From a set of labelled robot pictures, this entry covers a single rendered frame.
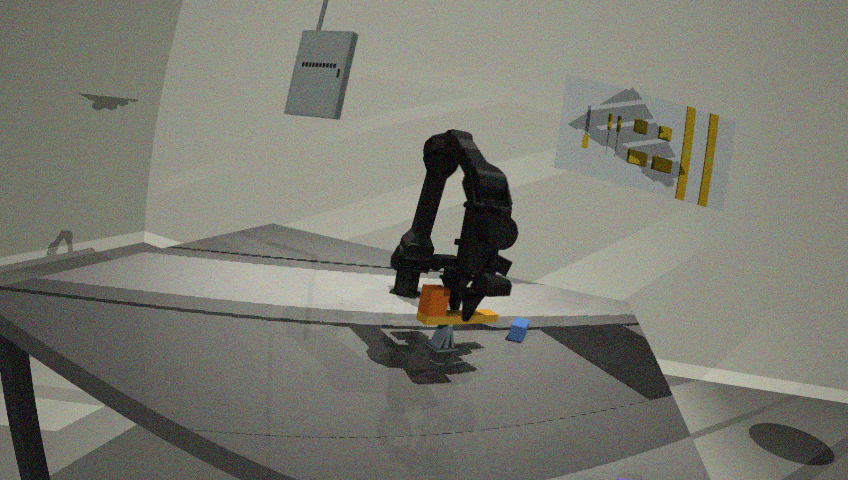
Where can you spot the blue cube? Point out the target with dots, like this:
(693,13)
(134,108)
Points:
(518,329)

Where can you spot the orange-brown bar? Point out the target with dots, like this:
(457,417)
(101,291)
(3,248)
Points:
(433,304)

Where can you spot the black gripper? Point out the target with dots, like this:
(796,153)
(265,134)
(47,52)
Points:
(471,260)

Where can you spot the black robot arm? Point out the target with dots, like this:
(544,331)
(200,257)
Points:
(487,215)

